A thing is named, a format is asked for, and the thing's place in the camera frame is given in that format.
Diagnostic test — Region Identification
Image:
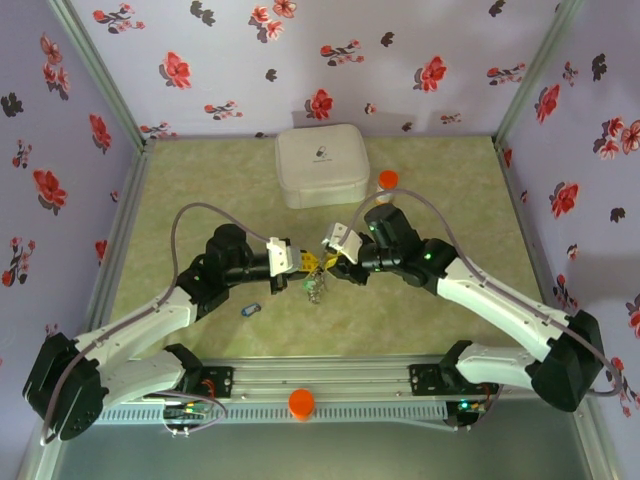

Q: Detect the silver keyring chain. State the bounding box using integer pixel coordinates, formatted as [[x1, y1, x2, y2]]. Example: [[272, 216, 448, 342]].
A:
[[304, 264, 334, 304]]

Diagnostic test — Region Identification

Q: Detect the orange-capped pill bottle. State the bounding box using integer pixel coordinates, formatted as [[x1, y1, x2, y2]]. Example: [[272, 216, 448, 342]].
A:
[[375, 169, 401, 206]]

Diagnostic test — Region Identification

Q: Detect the white zipped medicine case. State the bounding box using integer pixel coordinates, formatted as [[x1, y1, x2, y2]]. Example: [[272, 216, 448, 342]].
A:
[[273, 123, 372, 210]]

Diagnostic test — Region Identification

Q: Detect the orange cylinder button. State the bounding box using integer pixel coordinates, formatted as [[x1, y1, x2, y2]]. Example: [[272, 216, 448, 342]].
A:
[[287, 388, 316, 423]]

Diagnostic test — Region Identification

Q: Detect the grey metal sheet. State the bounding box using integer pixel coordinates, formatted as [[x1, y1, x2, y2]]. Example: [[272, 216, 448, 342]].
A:
[[49, 422, 596, 480]]

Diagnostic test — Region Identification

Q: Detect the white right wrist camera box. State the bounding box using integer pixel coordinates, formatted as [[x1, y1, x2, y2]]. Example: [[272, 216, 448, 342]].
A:
[[321, 221, 365, 266]]

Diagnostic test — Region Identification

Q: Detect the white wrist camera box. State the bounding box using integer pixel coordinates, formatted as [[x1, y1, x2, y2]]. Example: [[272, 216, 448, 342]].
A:
[[321, 221, 365, 266], [266, 235, 293, 278]]

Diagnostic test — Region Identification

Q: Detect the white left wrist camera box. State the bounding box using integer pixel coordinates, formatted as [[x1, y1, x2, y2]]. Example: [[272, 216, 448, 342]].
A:
[[266, 235, 293, 278]]

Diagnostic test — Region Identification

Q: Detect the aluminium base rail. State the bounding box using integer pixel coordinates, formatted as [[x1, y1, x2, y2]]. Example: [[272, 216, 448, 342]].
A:
[[97, 353, 591, 404]]

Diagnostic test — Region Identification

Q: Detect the aluminium side rail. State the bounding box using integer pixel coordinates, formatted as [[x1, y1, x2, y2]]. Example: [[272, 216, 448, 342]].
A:
[[74, 142, 156, 361], [492, 139, 576, 321]]

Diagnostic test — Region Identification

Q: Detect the slotted grey cable duct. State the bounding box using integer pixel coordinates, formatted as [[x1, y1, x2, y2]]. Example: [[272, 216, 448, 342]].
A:
[[99, 402, 449, 426]]

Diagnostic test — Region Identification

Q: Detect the aluminium frame post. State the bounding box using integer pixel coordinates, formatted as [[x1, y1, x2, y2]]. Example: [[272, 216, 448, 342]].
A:
[[492, 0, 589, 151], [46, 0, 156, 154]]

